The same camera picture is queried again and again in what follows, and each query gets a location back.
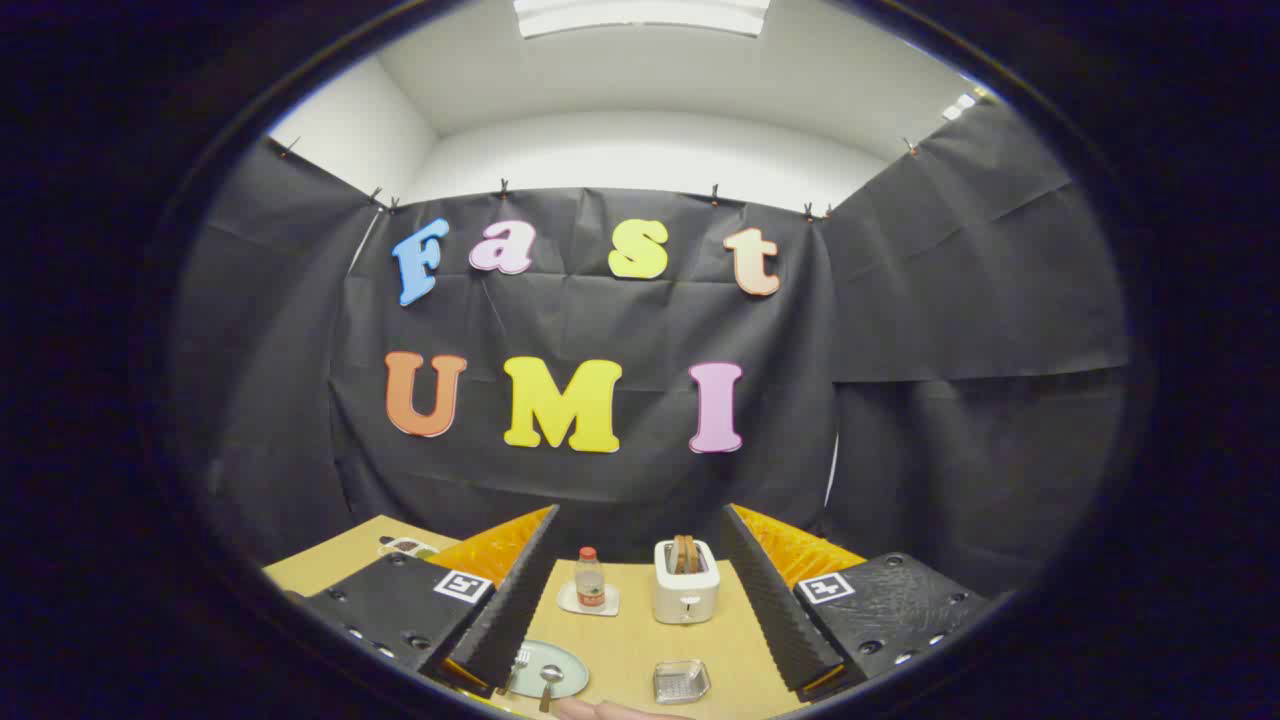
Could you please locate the white toaster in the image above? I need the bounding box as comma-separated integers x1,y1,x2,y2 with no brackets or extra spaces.
653,538,721,626

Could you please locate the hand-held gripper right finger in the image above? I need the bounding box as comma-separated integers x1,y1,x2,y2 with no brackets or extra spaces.
720,503,1011,701

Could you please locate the clear water bottle red cap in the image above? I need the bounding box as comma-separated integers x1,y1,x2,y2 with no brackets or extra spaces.
575,546,606,609

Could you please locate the pale green round plate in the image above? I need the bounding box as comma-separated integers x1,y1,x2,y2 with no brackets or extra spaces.
497,640,591,701

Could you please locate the black backdrop cloth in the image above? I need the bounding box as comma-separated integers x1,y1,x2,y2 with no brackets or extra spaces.
165,95,1131,601

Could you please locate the clear rectangular drain tray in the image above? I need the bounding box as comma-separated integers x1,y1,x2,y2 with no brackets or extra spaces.
653,659,711,705

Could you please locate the ceiling light panel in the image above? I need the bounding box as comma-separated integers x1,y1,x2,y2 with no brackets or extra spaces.
513,0,771,39

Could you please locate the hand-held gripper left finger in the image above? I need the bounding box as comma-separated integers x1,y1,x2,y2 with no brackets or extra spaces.
285,504,561,701

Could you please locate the white square coaster tray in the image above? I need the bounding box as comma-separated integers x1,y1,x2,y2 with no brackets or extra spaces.
557,581,621,617

